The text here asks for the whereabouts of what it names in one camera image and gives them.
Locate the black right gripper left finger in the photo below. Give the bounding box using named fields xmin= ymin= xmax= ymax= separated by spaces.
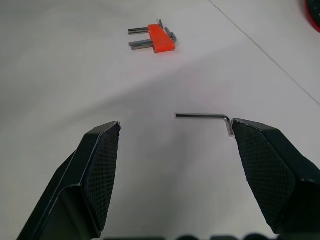
xmin=15 ymin=121 xmax=121 ymax=240

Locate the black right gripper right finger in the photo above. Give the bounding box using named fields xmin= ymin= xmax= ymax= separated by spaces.
xmin=231 ymin=118 xmax=320 ymax=236

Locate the silver hex key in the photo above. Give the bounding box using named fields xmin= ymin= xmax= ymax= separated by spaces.
xmin=174 ymin=113 xmax=236 ymax=138

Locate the orange plastic hex key holder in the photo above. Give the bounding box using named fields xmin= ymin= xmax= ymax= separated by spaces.
xmin=147 ymin=24 xmax=176 ymax=55

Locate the orange block with metal rods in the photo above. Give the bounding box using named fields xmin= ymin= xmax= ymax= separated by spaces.
xmin=128 ymin=30 xmax=178 ymax=52

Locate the red and black round object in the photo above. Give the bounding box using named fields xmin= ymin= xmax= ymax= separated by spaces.
xmin=303 ymin=0 xmax=320 ymax=33

